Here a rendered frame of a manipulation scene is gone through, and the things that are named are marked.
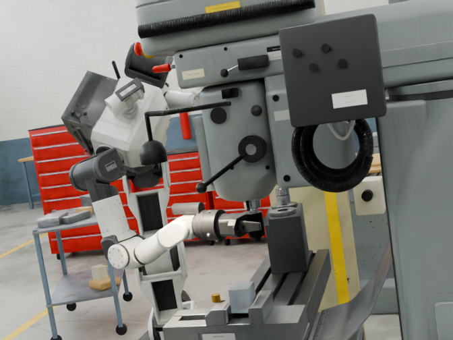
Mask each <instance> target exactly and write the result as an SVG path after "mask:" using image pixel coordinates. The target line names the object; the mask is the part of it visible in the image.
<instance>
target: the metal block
mask: <svg viewBox="0 0 453 340"><path fill-rule="evenodd" d="M255 297H256V294H255V285H254V281H248V282H236V283H233V285H232V286H231V288H230V289H229V299H230V304H231V312H232V314H233V313H248V307H249V306H250V305H251V303H252V301H253V300H254V298H255Z"/></svg>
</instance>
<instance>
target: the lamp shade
mask: <svg viewBox="0 0 453 340"><path fill-rule="evenodd" d="M140 160H141V165H153V164H158V163H163V162H167V161H168V160H167V152H166V150H165V148H164V146H163V144H162V143H161V142H159V141H158V140H148V141H147V142H145V143H144V144H143V145H142V146H141V149H140Z"/></svg>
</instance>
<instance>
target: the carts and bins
mask: <svg viewBox="0 0 453 340"><path fill-rule="evenodd" d="M80 198H81V203H82V207H77V208H70V209H65V210H57V211H56V210H52V212H51V214H47V215H45V216H43V217H41V218H40V219H38V220H37V224H38V227H37V228H36V229H34V230H33V232H32V234H33V236H34V242H35V246H36V253H37V256H38V263H39V267H40V274H41V278H42V284H43V289H44V295H45V299H46V303H47V304H46V307H47V310H48V313H49V320H50V324H51V331H52V335H53V336H52V337H51V340H62V338H61V336H60V335H58V334H57V327H56V324H55V317H54V313H53V306H61V305H66V304H67V305H66V308H67V309H68V310H69V311H74V310H75V309H76V307H77V304H76V303H77V302H85V301H89V300H96V299H100V298H108V297H113V298H114V303H115V309H116V314H117V321H118V325H117V327H116V332H117V334H118V335H124V334H126V332H127V325H126V324H123V320H122V315H121V309H120V304H119V297H118V295H119V289H120V286H121V281H122V278H123V285H124V289H125V293H124V294H123V299H124V300H125V301H126V302H129V301H131V300H132V297H133V295H132V293H131V292H130V291H129V288H128V284H127V277H126V272H125V268H122V269H117V268H115V267H113V266H112V264H111V263H110V262H109V261H107V264H108V266H105V265H101V264H99V265H96V266H93V267H91V269H90V270H86V271H78V272H74V273H67V266H66V262H65V255H64V251H63V244H62V241H61V234H60V231H61V230H66V229H74V228H78V227H86V226H91V225H98V221H97V218H96V215H95V212H94V208H93V205H92V201H91V199H90V195H89V194H86V195H83V196H80ZM54 231H55V233H56V236H57V243H58V247H59V254H60V259H61V265H62V269H63V276H62V278H61V280H60V282H59V283H58V285H57V286H56V288H55V290H54V292H53V294H52V296H51V295H50V291H49V284H48V281H47V274H46V270H45V266H44V259H43V255H42V249H41V244H40V238H39V234H41V233H49V232H54Z"/></svg>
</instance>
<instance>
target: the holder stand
mask: <svg viewBox="0 0 453 340"><path fill-rule="evenodd" d="M266 217H268V218H269V220H270V224H269V225H267V226H265V230H266V239H267V244H268V253H269V258H270V266H271V271H272V274H280V273H293V272H300V271H307V269H308V260H309V248H308V243H307V233H306V228H305V218H304V213H303V204H302V203H297V202H291V203H290V204H289V205H285V206H278V205H277V203H276V204H273V205H272V206H270V207H269V209H268V212H267V214H266Z"/></svg>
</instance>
